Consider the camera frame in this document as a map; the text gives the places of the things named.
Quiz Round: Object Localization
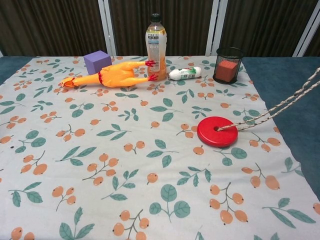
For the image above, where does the braided beige rope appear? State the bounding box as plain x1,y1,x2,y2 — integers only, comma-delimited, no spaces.
216,66,320,133

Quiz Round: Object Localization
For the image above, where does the orange drink plastic bottle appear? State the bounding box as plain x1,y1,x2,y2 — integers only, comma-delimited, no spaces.
145,13,168,81

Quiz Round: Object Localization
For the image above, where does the small white green bottle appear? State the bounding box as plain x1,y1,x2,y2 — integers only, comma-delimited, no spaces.
167,66,202,81

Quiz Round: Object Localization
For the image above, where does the yellow rubber chicken toy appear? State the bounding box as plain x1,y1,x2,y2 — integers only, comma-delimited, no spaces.
58,59,159,89

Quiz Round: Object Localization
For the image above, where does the red wooden disc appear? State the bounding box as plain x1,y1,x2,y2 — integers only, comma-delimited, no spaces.
196,116,239,147

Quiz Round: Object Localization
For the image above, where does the purple foam cube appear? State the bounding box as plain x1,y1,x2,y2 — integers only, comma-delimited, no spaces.
83,50,112,75

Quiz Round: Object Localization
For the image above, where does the black mesh pen holder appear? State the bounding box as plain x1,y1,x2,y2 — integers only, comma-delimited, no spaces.
212,46,244,84

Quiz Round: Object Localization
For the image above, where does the orange foam cube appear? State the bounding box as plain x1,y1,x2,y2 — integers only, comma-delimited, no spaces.
215,59,238,83

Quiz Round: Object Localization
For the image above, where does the white folding screen frame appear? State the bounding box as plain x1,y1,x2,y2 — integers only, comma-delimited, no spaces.
97,0,119,57

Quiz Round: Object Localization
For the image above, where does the floral print tablecloth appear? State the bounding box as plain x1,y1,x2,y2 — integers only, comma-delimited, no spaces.
0,55,320,240

